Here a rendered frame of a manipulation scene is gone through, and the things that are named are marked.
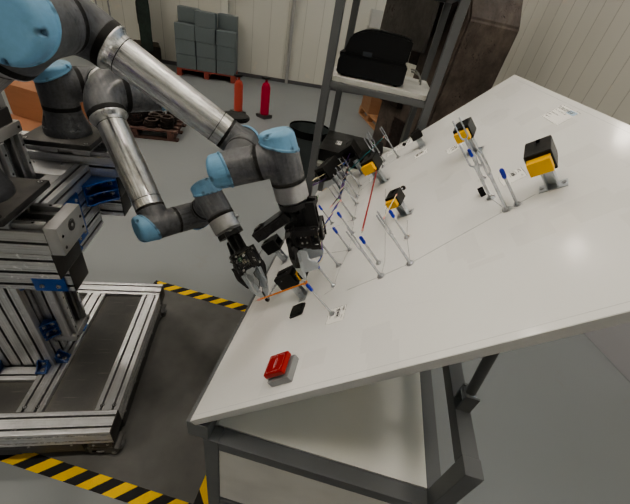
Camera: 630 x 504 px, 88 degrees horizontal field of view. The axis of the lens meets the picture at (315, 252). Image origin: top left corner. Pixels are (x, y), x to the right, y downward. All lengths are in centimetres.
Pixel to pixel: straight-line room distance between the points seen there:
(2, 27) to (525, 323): 85
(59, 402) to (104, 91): 127
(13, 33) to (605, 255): 90
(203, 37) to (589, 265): 828
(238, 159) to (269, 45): 877
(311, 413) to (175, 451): 96
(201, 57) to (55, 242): 766
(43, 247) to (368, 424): 100
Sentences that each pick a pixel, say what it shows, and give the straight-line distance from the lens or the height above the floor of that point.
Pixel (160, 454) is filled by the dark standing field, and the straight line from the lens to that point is 185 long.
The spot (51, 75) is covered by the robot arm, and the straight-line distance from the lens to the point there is 149.
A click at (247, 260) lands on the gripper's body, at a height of 112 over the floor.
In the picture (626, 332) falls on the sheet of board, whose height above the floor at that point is 21.
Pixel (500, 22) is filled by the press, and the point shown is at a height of 186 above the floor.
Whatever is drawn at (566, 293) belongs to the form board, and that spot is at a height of 144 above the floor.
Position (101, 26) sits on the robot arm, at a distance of 84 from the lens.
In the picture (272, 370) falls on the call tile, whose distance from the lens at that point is 70.
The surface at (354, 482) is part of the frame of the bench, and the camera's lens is 97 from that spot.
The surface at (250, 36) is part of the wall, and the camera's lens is 943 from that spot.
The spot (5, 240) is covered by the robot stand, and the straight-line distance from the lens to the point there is 118.
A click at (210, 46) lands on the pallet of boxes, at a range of 851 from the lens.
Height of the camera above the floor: 169
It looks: 36 degrees down
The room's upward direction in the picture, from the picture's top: 12 degrees clockwise
